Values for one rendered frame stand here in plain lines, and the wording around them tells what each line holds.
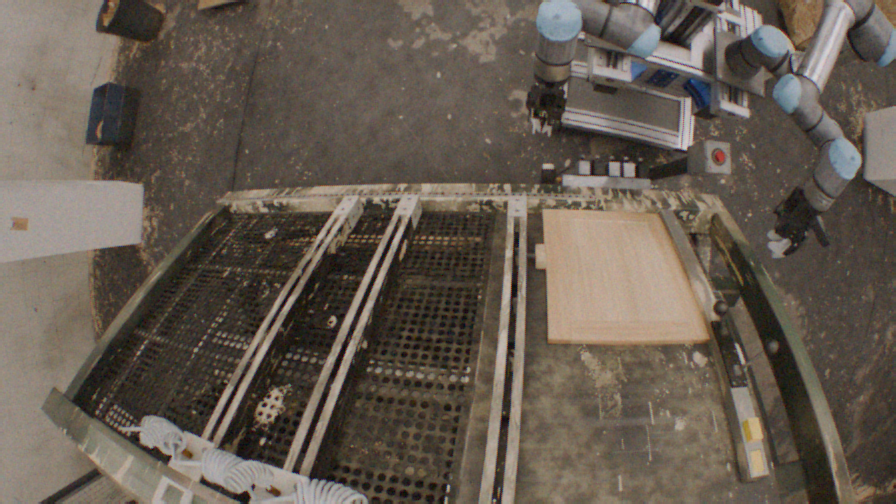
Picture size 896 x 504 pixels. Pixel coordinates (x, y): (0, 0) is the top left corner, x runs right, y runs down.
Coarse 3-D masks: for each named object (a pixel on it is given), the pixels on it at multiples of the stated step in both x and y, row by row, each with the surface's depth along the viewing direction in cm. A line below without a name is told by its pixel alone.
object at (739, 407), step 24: (672, 216) 115; (672, 240) 108; (696, 264) 96; (696, 288) 89; (720, 360) 71; (720, 384) 69; (744, 408) 59; (744, 432) 55; (744, 456) 52; (744, 480) 49
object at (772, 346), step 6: (768, 342) 59; (774, 342) 58; (768, 348) 59; (774, 348) 58; (762, 354) 61; (768, 354) 59; (750, 360) 63; (738, 366) 66; (744, 366) 64; (738, 372) 65
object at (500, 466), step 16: (512, 208) 121; (512, 224) 114; (512, 240) 108; (512, 256) 103; (512, 272) 103; (512, 288) 96; (512, 304) 93; (512, 320) 89; (512, 336) 82; (512, 352) 82; (496, 368) 75; (512, 368) 79; (496, 384) 72; (512, 384) 72; (496, 400) 69; (512, 400) 69; (496, 416) 67; (512, 416) 66; (496, 432) 64; (512, 432) 63; (496, 448) 61; (512, 448) 61; (496, 464) 62; (512, 464) 59; (496, 480) 60; (512, 480) 56; (480, 496) 54; (496, 496) 55; (512, 496) 54
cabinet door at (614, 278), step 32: (544, 224) 121; (576, 224) 120; (608, 224) 119; (640, 224) 117; (576, 256) 108; (608, 256) 106; (640, 256) 105; (672, 256) 103; (576, 288) 98; (608, 288) 96; (640, 288) 95; (672, 288) 93; (576, 320) 89; (608, 320) 88; (640, 320) 86; (672, 320) 85
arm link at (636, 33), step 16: (624, 0) 55; (640, 0) 53; (656, 0) 52; (608, 16) 55; (624, 16) 55; (640, 16) 54; (608, 32) 57; (624, 32) 56; (640, 32) 55; (656, 32) 54; (624, 48) 59; (640, 48) 57
